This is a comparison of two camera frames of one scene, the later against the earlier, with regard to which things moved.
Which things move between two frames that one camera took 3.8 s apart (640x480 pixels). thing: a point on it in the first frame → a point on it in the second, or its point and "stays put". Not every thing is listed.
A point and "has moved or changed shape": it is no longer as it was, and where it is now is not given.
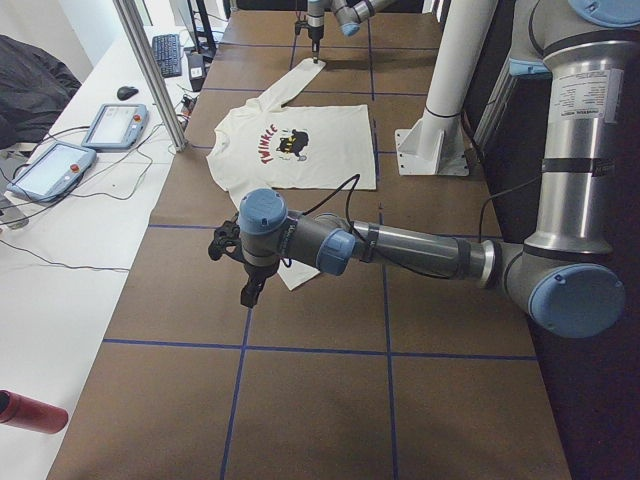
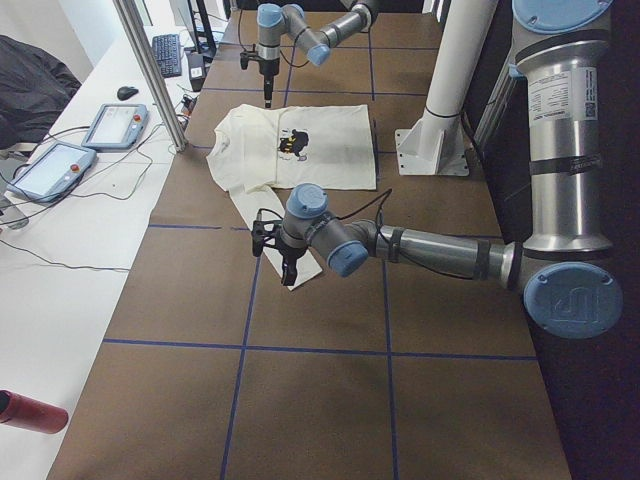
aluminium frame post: x=153 y=70 stays put
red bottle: x=28 y=413 stays put
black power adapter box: x=196 y=70 stays put
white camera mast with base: x=435 y=144 stays put
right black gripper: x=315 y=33 → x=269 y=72
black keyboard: x=167 y=51 stays put
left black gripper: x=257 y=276 → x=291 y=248
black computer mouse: x=125 y=92 stays put
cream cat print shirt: x=264 y=144 has moved or changed shape
